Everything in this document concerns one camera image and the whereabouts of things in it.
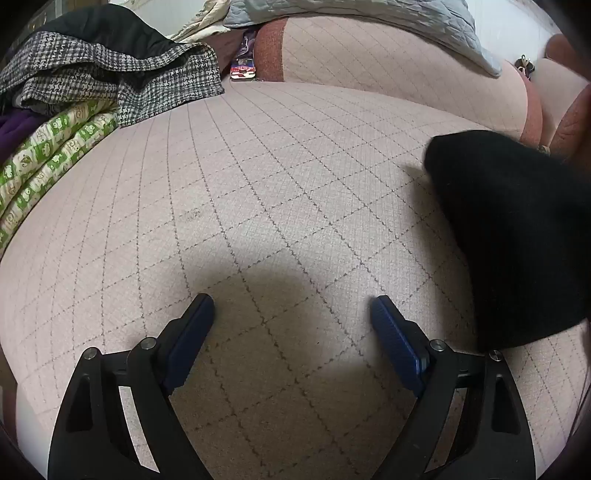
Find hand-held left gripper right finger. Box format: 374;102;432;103
370;295;536;480

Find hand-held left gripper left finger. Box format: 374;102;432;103
47;293;215;480

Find black pants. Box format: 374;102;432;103
424;130;591;352

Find pink quilted sofa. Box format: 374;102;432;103
0;16;591;480

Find green printed blanket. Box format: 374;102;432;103
0;99;122;254

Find wide pink back cushion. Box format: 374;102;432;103
255;16;543;144

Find houndstooth coat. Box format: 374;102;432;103
0;34;225;127

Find purple cloth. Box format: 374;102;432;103
0;111;51;171

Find red blue printed packet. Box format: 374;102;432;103
229;58;258;82

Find cream cloth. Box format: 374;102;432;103
168;0;232;44

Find grey quilted pillow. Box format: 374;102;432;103
223;0;502;78

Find black garment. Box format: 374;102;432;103
28;4;178;61

